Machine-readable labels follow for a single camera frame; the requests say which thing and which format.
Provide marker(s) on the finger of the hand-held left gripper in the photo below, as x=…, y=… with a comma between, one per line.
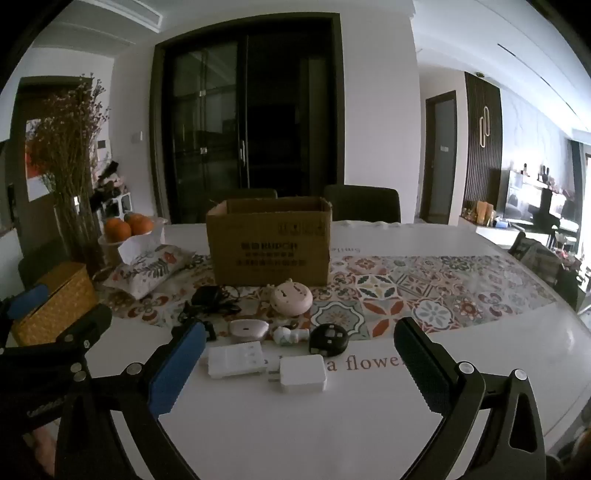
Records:
x=87, y=325
x=27, y=296

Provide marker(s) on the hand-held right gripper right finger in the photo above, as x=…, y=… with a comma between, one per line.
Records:
x=418, y=364

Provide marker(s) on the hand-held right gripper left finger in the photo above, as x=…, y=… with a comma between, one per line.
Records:
x=178, y=367

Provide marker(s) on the silver oval device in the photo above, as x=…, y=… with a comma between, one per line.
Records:
x=248, y=330

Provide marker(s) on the brown cardboard box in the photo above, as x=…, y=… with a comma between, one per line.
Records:
x=268, y=249

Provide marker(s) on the yellow woven basket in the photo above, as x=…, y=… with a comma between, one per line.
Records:
x=55, y=300

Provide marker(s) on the white battery charger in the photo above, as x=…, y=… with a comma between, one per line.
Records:
x=235, y=362

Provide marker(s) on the glass vase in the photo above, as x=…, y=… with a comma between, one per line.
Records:
x=76, y=240

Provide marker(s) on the patterned table runner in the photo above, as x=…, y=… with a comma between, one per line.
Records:
x=406, y=286

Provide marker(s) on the floral tissue pouch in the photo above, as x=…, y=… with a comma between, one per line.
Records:
x=147, y=272

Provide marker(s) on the orange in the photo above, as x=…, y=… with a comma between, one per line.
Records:
x=116, y=229
x=140, y=224

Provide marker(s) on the white fruit bowl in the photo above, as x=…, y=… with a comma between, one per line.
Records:
x=154, y=240

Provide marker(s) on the small white plug adapter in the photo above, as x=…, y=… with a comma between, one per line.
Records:
x=288, y=337

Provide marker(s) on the pink round device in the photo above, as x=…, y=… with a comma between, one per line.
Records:
x=291, y=297

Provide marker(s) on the dried flower bunch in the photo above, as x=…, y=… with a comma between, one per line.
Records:
x=69, y=147

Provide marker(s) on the dark dining chair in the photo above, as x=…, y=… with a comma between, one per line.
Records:
x=545, y=267
x=362, y=203
x=249, y=194

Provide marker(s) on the television console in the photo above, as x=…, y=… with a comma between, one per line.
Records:
x=540, y=198

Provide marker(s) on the dark interior door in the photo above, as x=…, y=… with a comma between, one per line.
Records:
x=441, y=157

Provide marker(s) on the dark glass cabinet doors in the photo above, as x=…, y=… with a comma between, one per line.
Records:
x=249, y=120

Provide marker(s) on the ceiling air vent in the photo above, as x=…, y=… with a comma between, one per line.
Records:
x=141, y=14

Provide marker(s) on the white wall charger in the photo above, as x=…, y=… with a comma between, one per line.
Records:
x=302, y=374

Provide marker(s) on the red wall picture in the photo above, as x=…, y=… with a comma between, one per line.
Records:
x=39, y=161

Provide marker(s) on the slatted wall panel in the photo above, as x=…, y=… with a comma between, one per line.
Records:
x=482, y=147

